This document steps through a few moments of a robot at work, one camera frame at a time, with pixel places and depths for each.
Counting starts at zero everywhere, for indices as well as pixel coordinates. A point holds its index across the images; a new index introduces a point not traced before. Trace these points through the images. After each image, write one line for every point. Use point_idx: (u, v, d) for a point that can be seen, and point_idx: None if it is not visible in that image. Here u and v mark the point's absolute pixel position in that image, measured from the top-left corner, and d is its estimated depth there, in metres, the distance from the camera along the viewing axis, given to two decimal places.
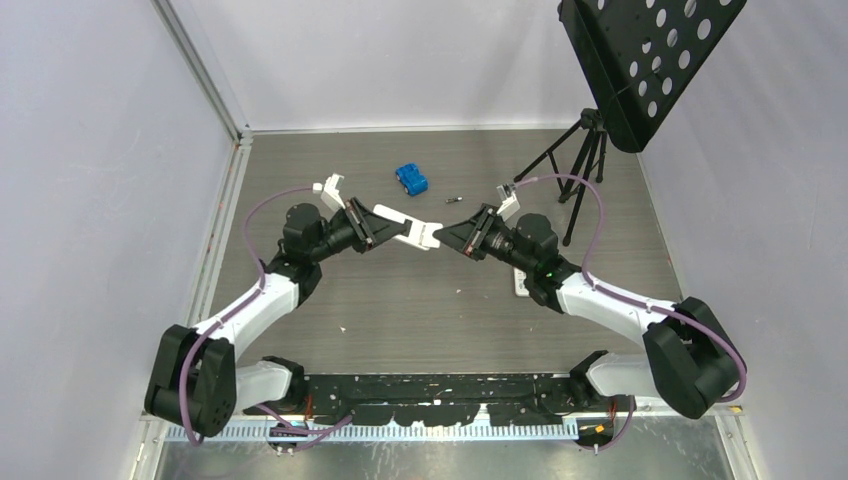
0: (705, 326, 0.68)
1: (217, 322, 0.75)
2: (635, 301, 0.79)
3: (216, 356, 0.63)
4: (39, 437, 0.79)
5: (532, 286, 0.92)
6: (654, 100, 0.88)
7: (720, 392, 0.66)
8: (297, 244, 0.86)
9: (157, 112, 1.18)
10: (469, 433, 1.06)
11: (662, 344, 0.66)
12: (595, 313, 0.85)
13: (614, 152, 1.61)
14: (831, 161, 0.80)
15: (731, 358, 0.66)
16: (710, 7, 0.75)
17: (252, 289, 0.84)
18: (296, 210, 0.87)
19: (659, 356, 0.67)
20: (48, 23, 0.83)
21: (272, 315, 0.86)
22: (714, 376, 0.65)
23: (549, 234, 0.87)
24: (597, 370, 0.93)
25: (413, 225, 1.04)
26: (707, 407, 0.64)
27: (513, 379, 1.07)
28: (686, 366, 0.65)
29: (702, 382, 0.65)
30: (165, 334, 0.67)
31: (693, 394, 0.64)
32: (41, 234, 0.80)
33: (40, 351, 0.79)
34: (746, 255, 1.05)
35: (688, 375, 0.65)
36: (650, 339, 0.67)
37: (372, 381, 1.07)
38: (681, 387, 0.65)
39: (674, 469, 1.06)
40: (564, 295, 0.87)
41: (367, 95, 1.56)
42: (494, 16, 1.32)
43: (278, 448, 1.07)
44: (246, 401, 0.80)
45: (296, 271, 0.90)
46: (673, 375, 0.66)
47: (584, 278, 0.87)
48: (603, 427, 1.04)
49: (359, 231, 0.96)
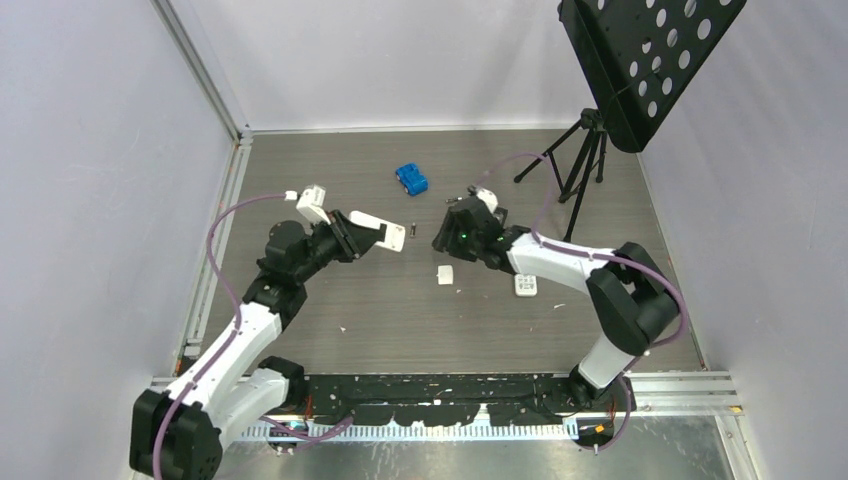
0: (643, 266, 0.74)
1: (190, 383, 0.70)
2: (578, 252, 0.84)
3: (189, 427, 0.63)
4: (37, 438, 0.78)
5: (484, 254, 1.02)
6: (654, 100, 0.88)
7: (659, 325, 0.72)
8: (280, 264, 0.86)
9: (157, 111, 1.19)
10: (469, 433, 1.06)
11: (602, 287, 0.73)
12: (542, 268, 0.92)
13: (614, 152, 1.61)
14: (832, 161, 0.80)
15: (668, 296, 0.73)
16: (710, 7, 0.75)
17: (229, 331, 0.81)
18: (278, 230, 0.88)
19: (602, 298, 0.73)
20: (49, 24, 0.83)
21: (253, 355, 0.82)
22: (654, 314, 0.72)
23: (477, 203, 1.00)
24: (588, 367, 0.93)
25: (387, 228, 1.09)
26: (646, 338, 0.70)
27: (513, 379, 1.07)
28: (628, 307, 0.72)
29: (642, 319, 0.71)
30: (137, 402, 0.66)
31: (635, 332, 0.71)
32: (42, 233, 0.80)
33: (41, 349, 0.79)
34: (746, 255, 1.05)
35: (629, 312, 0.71)
36: (594, 284, 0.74)
37: (372, 382, 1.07)
38: (622, 323, 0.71)
39: (674, 469, 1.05)
40: (512, 255, 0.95)
41: (367, 94, 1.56)
42: (494, 16, 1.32)
43: (278, 448, 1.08)
44: (239, 429, 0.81)
45: (277, 294, 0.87)
46: (616, 314, 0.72)
47: (533, 238, 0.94)
48: (603, 427, 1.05)
49: (344, 245, 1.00)
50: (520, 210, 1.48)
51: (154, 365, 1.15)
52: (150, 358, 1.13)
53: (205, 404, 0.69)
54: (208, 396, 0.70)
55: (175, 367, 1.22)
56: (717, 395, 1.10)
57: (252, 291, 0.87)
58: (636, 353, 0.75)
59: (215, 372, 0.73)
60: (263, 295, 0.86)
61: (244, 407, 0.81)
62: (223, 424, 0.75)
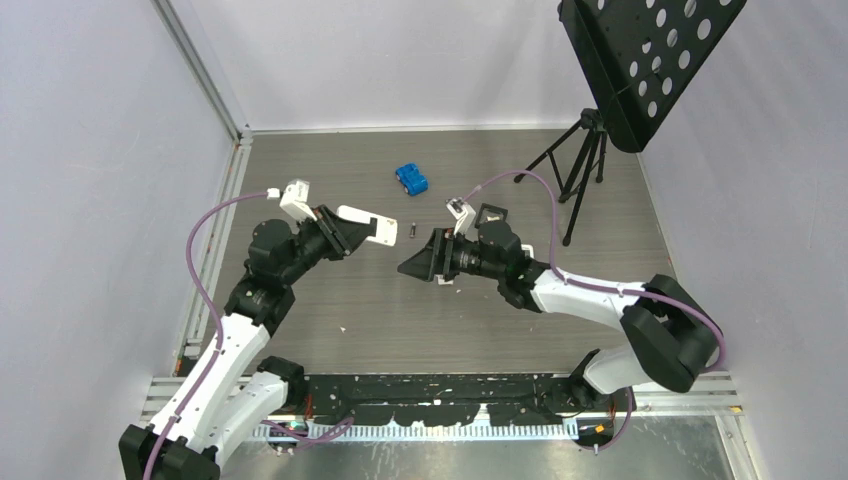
0: (678, 300, 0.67)
1: (172, 417, 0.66)
2: (607, 287, 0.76)
3: (175, 465, 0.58)
4: (36, 438, 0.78)
5: (506, 290, 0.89)
6: (654, 100, 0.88)
7: (701, 361, 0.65)
8: (264, 266, 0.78)
9: (157, 111, 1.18)
10: (469, 433, 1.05)
11: (640, 327, 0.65)
12: (571, 306, 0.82)
13: (614, 152, 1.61)
14: (831, 161, 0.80)
15: (707, 328, 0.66)
16: (710, 7, 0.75)
17: (210, 351, 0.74)
18: (263, 229, 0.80)
19: (640, 339, 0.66)
20: (49, 24, 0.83)
21: (240, 374, 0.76)
22: (696, 349, 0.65)
23: (511, 237, 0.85)
24: (596, 373, 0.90)
25: (378, 222, 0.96)
26: (693, 378, 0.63)
27: (513, 379, 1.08)
28: (669, 346, 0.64)
29: (683, 355, 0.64)
30: (123, 438, 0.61)
31: (678, 370, 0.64)
32: (42, 233, 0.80)
33: (41, 350, 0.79)
34: (746, 255, 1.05)
35: (669, 351, 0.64)
36: (629, 324, 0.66)
37: (372, 382, 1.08)
38: (663, 362, 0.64)
39: (674, 469, 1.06)
40: (536, 294, 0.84)
41: (367, 94, 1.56)
42: (494, 16, 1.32)
43: (278, 448, 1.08)
44: (240, 439, 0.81)
45: (261, 300, 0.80)
46: (656, 354, 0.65)
47: (555, 274, 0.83)
48: (603, 427, 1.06)
49: (334, 241, 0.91)
50: (520, 210, 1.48)
51: (154, 366, 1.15)
52: (150, 358, 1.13)
53: (190, 438, 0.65)
54: (192, 428, 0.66)
55: (175, 367, 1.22)
56: (718, 395, 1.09)
57: (234, 299, 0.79)
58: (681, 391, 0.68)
59: (198, 401, 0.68)
60: (247, 302, 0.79)
61: (242, 420, 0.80)
62: (218, 441, 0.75)
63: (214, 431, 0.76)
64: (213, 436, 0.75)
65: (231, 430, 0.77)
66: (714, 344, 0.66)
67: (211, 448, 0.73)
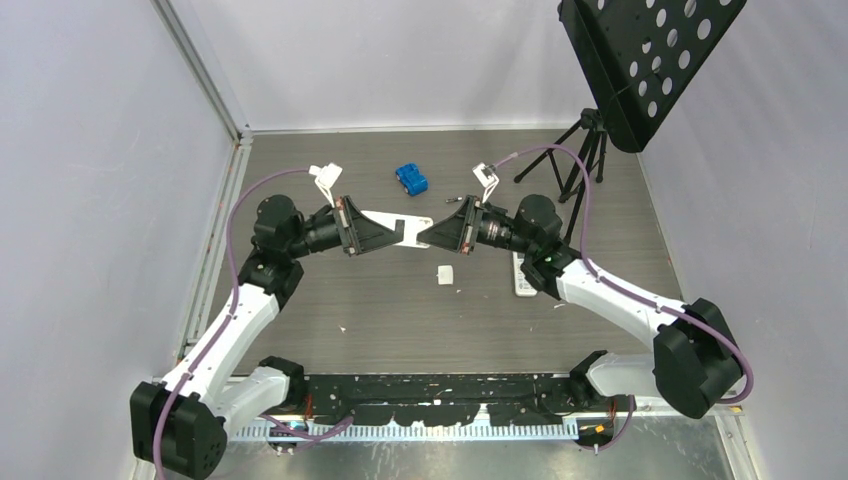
0: (716, 328, 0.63)
1: (186, 374, 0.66)
2: (644, 299, 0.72)
3: (188, 419, 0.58)
4: (35, 437, 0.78)
5: (531, 270, 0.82)
6: (654, 100, 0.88)
7: (723, 393, 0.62)
8: (271, 243, 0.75)
9: (157, 111, 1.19)
10: (469, 433, 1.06)
11: (673, 350, 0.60)
12: (596, 304, 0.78)
13: (615, 152, 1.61)
14: (832, 162, 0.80)
15: (737, 362, 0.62)
16: (710, 7, 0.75)
17: (223, 313, 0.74)
18: (267, 207, 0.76)
19: (668, 361, 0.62)
20: (49, 24, 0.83)
21: (252, 336, 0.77)
22: (718, 379, 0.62)
23: (553, 218, 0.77)
24: (607, 383, 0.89)
25: (407, 225, 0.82)
26: (709, 408, 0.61)
27: (513, 379, 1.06)
28: (697, 373, 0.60)
29: (704, 382, 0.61)
30: (134, 395, 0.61)
31: (697, 397, 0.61)
32: (41, 233, 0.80)
33: (41, 350, 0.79)
34: (746, 255, 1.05)
35: (695, 378, 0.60)
36: (661, 343, 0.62)
37: (372, 381, 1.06)
38: (685, 388, 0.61)
39: (674, 470, 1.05)
40: (563, 284, 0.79)
41: (367, 95, 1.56)
42: (494, 16, 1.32)
43: (278, 448, 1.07)
44: (245, 416, 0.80)
45: (272, 274, 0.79)
46: (681, 379, 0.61)
47: (587, 267, 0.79)
48: (603, 427, 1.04)
49: (344, 235, 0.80)
50: None
51: (154, 365, 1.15)
52: (149, 358, 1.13)
53: (204, 395, 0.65)
54: (206, 385, 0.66)
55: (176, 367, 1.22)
56: None
57: (245, 272, 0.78)
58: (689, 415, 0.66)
59: (212, 360, 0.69)
60: (257, 276, 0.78)
61: (246, 402, 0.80)
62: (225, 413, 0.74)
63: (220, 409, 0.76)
64: (220, 410, 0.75)
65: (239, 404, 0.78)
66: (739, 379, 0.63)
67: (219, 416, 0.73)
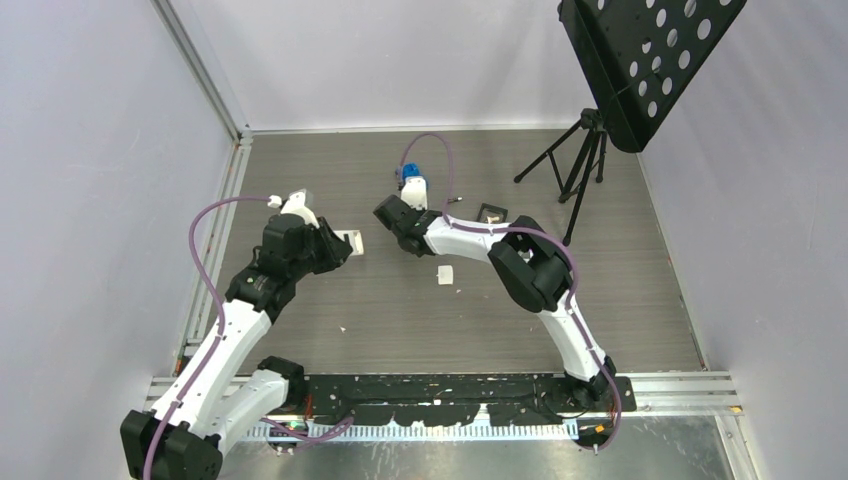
0: (537, 234, 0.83)
1: (175, 402, 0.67)
2: (481, 229, 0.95)
3: (178, 449, 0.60)
4: (33, 438, 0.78)
5: (404, 242, 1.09)
6: (654, 100, 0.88)
7: (554, 285, 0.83)
8: (274, 250, 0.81)
9: (157, 111, 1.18)
10: (469, 433, 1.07)
11: (504, 259, 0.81)
12: (454, 245, 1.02)
13: (615, 152, 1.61)
14: (831, 161, 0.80)
15: (558, 260, 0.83)
16: (710, 7, 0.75)
17: (212, 336, 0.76)
18: (278, 217, 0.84)
19: (504, 269, 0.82)
20: (49, 23, 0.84)
21: (242, 358, 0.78)
22: (548, 275, 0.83)
23: (393, 200, 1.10)
24: (567, 362, 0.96)
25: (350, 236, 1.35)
26: (545, 298, 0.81)
27: (513, 379, 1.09)
28: (526, 273, 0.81)
29: (537, 281, 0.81)
30: (124, 423, 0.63)
31: (534, 293, 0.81)
32: (41, 232, 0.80)
33: (41, 350, 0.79)
34: (747, 255, 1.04)
35: (526, 277, 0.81)
36: (494, 256, 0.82)
37: (372, 382, 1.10)
38: (524, 288, 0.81)
39: (674, 470, 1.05)
40: (429, 238, 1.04)
41: (367, 94, 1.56)
42: (494, 16, 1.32)
43: (278, 448, 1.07)
44: (244, 425, 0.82)
45: (262, 287, 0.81)
46: (518, 281, 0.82)
47: (444, 220, 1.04)
48: (603, 427, 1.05)
49: (330, 252, 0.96)
50: (520, 209, 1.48)
51: (154, 365, 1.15)
52: (150, 357, 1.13)
53: (193, 423, 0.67)
54: (195, 412, 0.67)
55: (175, 367, 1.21)
56: (717, 395, 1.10)
57: (236, 283, 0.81)
58: (538, 310, 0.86)
59: (201, 386, 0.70)
60: (247, 288, 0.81)
61: (244, 413, 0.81)
62: (219, 427, 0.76)
63: (218, 421, 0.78)
64: (216, 425, 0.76)
65: (235, 418, 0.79)
66: (565, 272, 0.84)
67: (214, 434, 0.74)
